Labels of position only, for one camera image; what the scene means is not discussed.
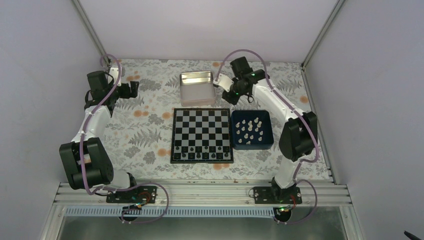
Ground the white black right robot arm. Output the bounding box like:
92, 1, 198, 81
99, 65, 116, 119
214, 57, 320, 204

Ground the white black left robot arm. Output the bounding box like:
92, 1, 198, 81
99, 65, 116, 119
59, 67, 140, 203

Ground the black silver chess board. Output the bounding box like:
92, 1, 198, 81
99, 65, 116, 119
170, 108, 234, 164

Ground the black chess piece row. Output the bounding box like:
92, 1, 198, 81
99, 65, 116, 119
173, 146, 231, 160

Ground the floral patterned table mat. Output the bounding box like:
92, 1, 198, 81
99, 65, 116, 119
101, 59, 296, 181

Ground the pink metal tin box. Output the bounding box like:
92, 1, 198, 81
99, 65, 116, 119
179, 71, 217, 107

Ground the blue plastic piece tray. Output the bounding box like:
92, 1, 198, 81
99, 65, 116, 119
230, 110, 274, 150

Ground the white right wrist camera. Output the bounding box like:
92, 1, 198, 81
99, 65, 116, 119
213, 73, 234, 92

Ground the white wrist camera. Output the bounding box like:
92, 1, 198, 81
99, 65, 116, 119
107, 66, 125, 84
213, 73, 234, 92

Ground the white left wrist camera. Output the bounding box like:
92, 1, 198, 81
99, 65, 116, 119
107, 66, 125, 84

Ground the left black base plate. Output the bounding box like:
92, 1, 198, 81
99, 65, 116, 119
106, 185, 157, 205

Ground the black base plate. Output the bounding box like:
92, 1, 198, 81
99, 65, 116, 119
106, 185, 157, 205
252, 186, 303, 205

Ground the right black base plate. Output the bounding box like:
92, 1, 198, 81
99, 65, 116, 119
252, 186, 303, 205

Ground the aluminium rail frame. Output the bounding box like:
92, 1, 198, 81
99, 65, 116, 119
53, 180, 352, 207

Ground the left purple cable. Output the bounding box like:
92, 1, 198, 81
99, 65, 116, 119
78, 53, 170, 225

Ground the purple cable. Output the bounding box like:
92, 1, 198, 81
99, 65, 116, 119
78, 53, 170, 225
216, 49, 321, 225

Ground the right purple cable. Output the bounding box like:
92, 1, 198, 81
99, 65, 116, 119
216, 49, 321, 225

